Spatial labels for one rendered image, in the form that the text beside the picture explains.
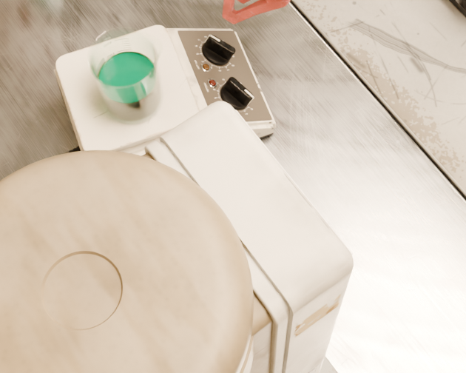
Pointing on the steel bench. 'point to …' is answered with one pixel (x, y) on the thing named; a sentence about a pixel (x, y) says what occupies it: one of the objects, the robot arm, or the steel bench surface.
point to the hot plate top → (91, 127)
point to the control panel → (191, 37)
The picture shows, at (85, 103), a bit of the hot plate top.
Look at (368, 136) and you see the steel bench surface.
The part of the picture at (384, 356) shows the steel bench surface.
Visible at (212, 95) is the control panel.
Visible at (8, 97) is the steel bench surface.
